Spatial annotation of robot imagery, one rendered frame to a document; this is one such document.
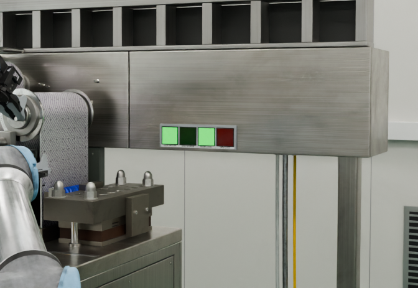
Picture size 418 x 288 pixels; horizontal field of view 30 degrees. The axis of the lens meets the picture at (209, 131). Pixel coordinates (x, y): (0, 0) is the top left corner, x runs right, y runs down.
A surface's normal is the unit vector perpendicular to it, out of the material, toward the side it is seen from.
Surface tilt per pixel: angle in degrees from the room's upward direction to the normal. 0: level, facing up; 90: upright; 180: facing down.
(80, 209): 90
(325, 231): 90
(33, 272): 22
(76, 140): 90
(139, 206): 90
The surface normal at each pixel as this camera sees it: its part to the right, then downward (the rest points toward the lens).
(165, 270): 0.91, 0.03
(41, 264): 0.33, -0.88
